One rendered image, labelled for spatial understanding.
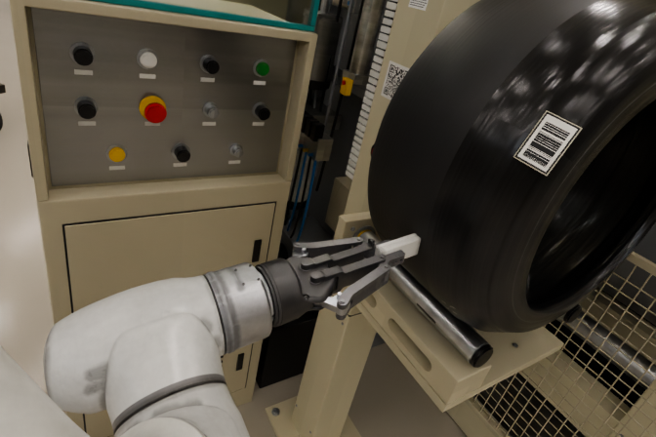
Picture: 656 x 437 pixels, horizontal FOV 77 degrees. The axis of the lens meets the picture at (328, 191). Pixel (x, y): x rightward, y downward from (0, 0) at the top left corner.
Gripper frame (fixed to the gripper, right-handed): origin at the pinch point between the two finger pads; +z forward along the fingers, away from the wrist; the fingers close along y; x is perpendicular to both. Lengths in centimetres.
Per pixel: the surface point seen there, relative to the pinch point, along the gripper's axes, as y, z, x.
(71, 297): 51, -44, 37
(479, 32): 6.7, 13.5, -27.3
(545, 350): -10, 38, 32
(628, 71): -10.5, 18.0, -26.6
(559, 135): -10.5, 9.4, -20.4
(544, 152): -10.3, 8.1, -18.5
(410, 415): 23, 49, 115
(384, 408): 29, 41, 114
